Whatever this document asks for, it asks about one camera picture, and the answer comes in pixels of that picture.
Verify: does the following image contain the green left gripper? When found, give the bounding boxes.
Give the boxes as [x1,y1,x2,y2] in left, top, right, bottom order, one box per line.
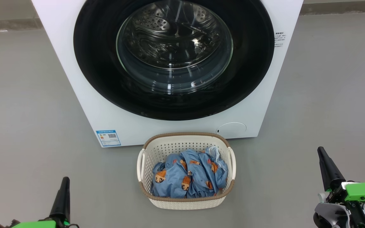
[11,177,71,228]

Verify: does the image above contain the blue garment with white lining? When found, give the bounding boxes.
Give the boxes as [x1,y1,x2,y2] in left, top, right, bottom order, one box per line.
[204,146,229,173]

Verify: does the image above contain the blue cartoon print garment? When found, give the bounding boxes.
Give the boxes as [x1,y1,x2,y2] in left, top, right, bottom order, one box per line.
[151,149,229,199]

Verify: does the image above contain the black round glass washer door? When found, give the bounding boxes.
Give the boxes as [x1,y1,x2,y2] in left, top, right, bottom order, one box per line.
[73,0,275,121]

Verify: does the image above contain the white front-load washing machine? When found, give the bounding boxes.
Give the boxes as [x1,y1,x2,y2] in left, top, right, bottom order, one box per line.
[31,0,304,148]

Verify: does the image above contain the stainless steel washing machine drum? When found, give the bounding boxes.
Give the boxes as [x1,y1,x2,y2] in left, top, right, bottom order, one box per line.
[119,0,230,68]

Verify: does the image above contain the blue energy label sticker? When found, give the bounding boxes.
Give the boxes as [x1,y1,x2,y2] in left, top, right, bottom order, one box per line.
[96,130,121,147]

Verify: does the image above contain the round white filter cover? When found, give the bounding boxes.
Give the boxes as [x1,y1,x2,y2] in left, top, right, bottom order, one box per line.
[217,122,247,139]

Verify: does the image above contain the white perforated basket brown rim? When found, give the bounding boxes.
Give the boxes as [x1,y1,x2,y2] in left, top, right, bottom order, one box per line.
[137,132,236,210]

